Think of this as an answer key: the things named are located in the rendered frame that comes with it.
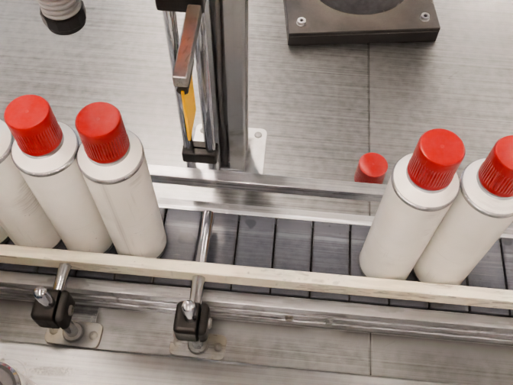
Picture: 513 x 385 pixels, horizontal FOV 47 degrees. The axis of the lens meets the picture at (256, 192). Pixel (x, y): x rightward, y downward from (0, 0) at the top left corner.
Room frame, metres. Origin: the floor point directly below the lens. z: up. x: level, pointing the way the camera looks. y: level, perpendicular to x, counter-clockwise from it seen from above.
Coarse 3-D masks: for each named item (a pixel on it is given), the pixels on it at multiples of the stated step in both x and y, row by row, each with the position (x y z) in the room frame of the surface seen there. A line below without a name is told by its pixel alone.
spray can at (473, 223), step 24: (504, 144) 0.24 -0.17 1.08; (480, 168) 0.24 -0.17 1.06; (504, 168) 0.23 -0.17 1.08; (480, 192) 0.23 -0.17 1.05; (504, 192) 0.22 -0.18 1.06; (456, 216) 0.23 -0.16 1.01; (480, 216) 0.22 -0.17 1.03; (504, 216) 0.21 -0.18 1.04; (432, 240) 0.23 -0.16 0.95; (456, 240) 0.22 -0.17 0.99; (480, 240) 0.21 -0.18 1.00; (432, 264) 0.22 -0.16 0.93; (456, 264) 0.21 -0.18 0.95
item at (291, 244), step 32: (192, 224) 0.28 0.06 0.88; (224, 224) 0.28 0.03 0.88; (256, 224) 0.28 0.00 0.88; (288, 224) 0.28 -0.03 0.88; (320, 224) 0.28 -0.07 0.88; (192, 256) 0.24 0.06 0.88; (224, 256) 0.25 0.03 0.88; (256, 256) 0.25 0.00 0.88; (288, 256) 0.25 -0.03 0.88; (320, 256) 0.25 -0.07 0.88; (352, 256) 0.25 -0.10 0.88; (512, 256) 0.25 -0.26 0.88; (224, 288) 0.21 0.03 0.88; (256, 288) 0.21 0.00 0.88; (512, 288) 0.22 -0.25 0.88
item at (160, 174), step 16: (160, 176) 0.29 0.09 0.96; (176, 176) 0.29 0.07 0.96; (192, 176) 0.29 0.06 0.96; (208, 176) 0.29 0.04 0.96; (224, 176) 0.29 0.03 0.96; (240, 176) 0.29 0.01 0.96; (256, 176) 0.29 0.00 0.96; (272, 176) 0.29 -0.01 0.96; (288, 176) 0.29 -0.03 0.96; (288, 192) 0.28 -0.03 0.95; (304, 192) 0.28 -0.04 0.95; (320, 192) 0.28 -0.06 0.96; (336, 192) 0.28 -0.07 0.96; (352, 192) 0.27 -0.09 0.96; (368, 192) 0.27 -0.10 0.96
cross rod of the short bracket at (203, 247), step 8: (208, 216) 0.27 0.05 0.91; (208, 224) 0.26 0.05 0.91; (200, 232) 0.26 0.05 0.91; (208, 232) 0.26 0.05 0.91; (200, 240) 0.25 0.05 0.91; (208, 240) 0.25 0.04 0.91; (200, 248) 0.24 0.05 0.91; (208, 248) 0.24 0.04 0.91; (200, 256) 0.23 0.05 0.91; (192, 280) 0.21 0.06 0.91; (200, 280) 0.21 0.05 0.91; (192, 288) 0.20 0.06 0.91; (200, 288) 0.20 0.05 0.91; (192, 296) 0.19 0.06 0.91; (200, 296) 0.19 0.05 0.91
